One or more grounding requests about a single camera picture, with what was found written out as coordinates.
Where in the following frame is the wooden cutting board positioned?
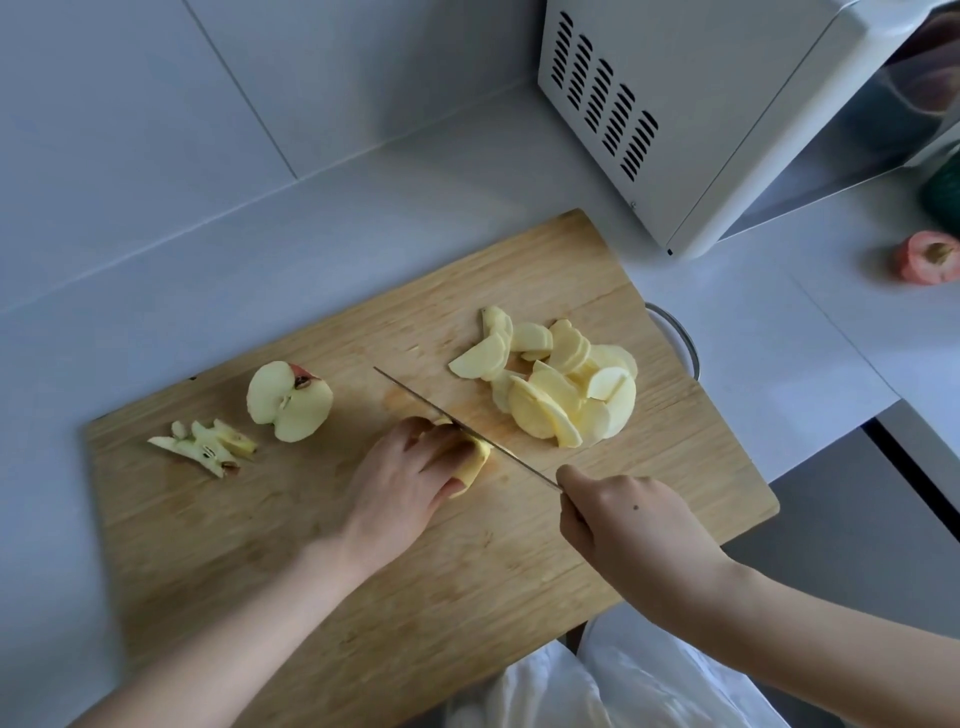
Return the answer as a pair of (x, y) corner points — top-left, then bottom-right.
(81, 208), (781, 728)

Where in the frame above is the person's right hand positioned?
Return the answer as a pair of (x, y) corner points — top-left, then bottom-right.
(555, 463), (735, 612)

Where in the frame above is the pile of apple slices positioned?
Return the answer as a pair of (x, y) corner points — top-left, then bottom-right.
(448, 305), (639, 450)

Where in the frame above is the white microwave oven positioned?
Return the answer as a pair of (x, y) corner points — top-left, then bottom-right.
(537, 0), (960, 260)

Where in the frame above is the person's white clothing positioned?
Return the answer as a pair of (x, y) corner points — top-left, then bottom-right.
(442, 615), (789, 728)

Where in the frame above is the dark green round object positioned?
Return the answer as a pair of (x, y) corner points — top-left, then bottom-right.
(921, 153), (960, 237)

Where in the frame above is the apple half with core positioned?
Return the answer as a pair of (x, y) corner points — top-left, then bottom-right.
(246, 360), (335, 444)

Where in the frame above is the red apple end piece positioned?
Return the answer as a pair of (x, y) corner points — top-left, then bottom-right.
(891, 231), (960, 286)

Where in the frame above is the person's left forearm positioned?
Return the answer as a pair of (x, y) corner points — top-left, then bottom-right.
(71, 536), (399, 728)

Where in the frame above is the metal cutting board handle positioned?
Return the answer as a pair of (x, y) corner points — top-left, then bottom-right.
(643, 302), (702, 382)

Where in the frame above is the peeled apple chunk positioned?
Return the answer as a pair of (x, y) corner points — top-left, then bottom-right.
(433, 421), (494, 500)

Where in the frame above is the person's left hand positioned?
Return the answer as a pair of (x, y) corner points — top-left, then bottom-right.
(336, 416), (475, 580)

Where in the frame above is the kitchen knife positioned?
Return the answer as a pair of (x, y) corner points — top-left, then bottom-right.
(373, 366), (565, 493)

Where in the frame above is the person's right forearm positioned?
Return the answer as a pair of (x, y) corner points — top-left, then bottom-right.
(671, 555), (960, 728)

